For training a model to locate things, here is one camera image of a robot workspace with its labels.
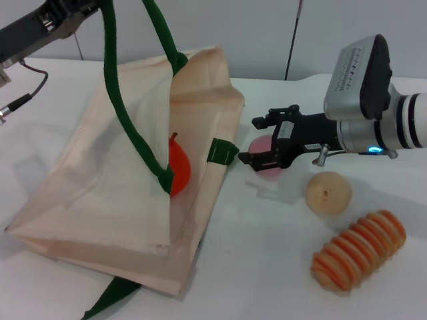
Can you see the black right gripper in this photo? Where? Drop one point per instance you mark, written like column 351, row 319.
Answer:
column 310, row 133

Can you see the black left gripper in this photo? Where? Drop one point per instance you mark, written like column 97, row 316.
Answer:
column 36, row 25

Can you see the pink toy peach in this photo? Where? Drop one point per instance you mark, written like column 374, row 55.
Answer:
column 262, row 145

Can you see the orange toy fruit with stem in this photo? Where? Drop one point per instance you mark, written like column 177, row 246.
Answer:
column 180, row 170

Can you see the beige round toy fruit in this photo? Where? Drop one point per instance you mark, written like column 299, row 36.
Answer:
column 328, row 193

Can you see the orange striped toy bread roll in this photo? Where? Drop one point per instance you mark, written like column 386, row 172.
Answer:
column 360, row 250

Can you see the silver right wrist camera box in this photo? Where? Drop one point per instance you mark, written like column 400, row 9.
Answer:
column 353, row 80

